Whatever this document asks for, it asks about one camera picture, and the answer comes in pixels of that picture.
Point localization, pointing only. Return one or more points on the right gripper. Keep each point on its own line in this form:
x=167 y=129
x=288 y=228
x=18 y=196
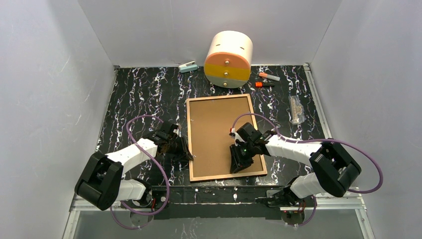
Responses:
x=242 y=151

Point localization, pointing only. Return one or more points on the teal white stapler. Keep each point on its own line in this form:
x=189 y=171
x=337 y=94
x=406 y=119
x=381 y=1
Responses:
x=188 y=67

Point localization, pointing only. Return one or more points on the wooden picture frame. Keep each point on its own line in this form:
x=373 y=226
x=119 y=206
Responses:
x=227 y=176

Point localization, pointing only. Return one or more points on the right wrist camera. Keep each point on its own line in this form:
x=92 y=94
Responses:
x=237 y=138

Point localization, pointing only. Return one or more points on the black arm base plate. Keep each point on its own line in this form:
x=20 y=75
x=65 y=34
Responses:
x=234 y=202

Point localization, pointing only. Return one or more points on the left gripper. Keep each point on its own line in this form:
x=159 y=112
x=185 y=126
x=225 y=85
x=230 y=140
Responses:
x=177 y=145

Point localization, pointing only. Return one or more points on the clear bag of clips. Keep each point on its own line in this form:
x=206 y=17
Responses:
x=297 y=111

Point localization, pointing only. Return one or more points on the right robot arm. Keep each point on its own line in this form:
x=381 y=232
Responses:
x=333 y=168

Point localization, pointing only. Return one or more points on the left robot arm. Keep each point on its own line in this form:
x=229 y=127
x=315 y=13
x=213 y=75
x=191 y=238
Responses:
x=103 y=182

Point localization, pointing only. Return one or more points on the orange capped grey marker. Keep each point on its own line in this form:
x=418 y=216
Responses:
x=268 y=76

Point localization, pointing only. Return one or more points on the brown cardboard backing board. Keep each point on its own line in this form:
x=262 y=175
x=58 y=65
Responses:
x=214 y=135

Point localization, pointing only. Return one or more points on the round pastel drawer box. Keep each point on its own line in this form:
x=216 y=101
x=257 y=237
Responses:
x=228 y=62

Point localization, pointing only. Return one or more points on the orange capped black marker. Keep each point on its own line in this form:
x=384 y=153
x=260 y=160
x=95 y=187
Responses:
x=264 y=84

